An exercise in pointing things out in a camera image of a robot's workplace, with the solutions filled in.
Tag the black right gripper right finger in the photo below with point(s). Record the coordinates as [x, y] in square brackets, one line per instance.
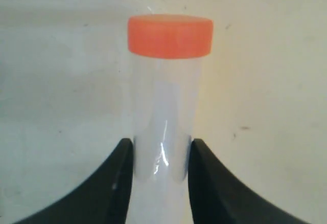
[217, 196]

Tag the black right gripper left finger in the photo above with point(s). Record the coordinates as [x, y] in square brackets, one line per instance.
[102, 198]

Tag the orange cap clear tube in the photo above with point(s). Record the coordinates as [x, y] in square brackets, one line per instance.
[167, 52]

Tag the cream plastic bin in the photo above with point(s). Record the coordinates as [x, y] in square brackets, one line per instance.
[65, 82]

